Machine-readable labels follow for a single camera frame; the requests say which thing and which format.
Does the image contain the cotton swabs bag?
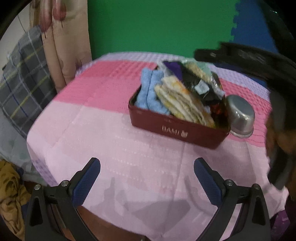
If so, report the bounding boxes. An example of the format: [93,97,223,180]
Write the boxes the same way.
[185,61,223,90]

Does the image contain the black plastic packet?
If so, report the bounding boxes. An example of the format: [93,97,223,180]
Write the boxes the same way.
[162,60,226,103]

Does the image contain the cream yellow towel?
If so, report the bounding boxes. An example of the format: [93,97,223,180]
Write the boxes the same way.
[154,76,216,128]

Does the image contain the light blue fuzzy socks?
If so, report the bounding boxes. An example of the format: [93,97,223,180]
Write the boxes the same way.
[135,68,170,115]

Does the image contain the teal pompom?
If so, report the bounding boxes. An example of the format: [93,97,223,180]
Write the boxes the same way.
[182,60,212,78]

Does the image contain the red and grey satin cloth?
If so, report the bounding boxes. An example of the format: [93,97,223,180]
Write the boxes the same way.
[208,101,227,121]

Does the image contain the purple sleeve forearm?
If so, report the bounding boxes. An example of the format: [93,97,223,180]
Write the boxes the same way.
[270,210,290,240]

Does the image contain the person right hand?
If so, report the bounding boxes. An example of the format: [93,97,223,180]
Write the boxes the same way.
[265,91,295,199]

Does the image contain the green foam mat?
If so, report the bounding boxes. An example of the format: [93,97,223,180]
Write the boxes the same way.
[88,1,237,58]

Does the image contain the red tin box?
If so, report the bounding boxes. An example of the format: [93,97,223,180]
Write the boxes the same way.
[128,87,230,149]

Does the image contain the blue foam mat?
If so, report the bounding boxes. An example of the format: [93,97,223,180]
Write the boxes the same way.
[231,0,278,53]

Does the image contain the steel bowl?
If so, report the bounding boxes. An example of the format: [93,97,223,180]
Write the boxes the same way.
[226,94,255,138]

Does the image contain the pink checked tablecloth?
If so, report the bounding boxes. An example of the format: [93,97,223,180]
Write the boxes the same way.
[27,52,287,240]

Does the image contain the mustard yellow cloth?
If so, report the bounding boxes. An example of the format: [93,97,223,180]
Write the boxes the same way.
[1,159,31,240]

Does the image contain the grey plaid blanket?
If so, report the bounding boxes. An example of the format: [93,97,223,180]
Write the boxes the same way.
[1,26,57,138]

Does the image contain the floral beige curtain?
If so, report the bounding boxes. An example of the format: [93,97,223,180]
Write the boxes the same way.
[29,0,92,92]

